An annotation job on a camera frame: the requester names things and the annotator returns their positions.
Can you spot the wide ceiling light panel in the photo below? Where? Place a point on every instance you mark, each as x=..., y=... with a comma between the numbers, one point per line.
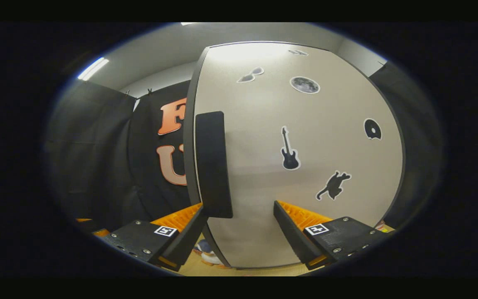
x=188, y=24

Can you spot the penguin plush toy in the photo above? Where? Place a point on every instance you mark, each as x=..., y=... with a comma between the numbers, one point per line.
x=208, y=254

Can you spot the yellow book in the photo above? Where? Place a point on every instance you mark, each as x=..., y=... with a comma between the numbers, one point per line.
x=387, y=229

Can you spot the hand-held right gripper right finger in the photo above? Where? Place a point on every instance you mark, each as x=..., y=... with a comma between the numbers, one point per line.
x=293, y=238

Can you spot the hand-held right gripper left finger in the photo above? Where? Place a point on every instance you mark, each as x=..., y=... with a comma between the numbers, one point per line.
x=187, y=241

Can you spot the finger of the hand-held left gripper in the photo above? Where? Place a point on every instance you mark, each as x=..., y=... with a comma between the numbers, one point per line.
x=83, y=220
x=101, y=232

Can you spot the grey cabinet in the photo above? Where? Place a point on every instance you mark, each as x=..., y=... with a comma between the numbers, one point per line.
x=189, y=145

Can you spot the black backdrop cloth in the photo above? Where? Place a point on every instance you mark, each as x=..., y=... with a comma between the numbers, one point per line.
x=98, y=158

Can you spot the long ceiling light strip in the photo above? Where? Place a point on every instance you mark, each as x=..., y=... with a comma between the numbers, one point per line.
x=93, y=69

